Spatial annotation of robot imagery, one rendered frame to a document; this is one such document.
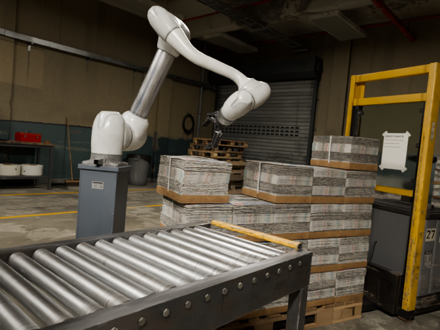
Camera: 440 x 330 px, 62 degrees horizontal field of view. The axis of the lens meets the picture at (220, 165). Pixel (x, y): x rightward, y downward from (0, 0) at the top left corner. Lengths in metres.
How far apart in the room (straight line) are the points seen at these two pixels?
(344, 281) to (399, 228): 0.69
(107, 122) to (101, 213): 0.45
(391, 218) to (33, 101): 7.14
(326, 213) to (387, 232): 0.87
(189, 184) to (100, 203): 0.45
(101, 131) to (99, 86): 7.33
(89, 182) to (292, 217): 1.21
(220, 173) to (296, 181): 0.54
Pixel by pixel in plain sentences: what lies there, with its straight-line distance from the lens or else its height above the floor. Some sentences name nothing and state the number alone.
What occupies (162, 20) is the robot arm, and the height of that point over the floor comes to 1.72.
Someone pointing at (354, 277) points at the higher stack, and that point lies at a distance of 2.86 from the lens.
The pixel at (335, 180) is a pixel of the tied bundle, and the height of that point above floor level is 0.99.
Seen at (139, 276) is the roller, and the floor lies 0.79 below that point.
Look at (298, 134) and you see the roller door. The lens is 9.62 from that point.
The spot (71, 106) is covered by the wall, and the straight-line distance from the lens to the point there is 8.83.
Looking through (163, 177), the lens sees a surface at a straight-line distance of 2.14.
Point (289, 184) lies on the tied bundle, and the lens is 2.27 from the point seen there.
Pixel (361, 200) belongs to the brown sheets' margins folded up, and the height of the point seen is 0.86.
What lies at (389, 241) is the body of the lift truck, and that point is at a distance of 3.27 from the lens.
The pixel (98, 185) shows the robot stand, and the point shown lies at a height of 0.90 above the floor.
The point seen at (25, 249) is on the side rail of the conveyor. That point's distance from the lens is 1.22.
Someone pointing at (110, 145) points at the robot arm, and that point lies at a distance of 1.87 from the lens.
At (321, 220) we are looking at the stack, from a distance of 2.50.
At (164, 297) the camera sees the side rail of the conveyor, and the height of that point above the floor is 0.80.
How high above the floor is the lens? 1.15
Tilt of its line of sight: 3 degrees down
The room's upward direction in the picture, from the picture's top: 5 degrees clockwise
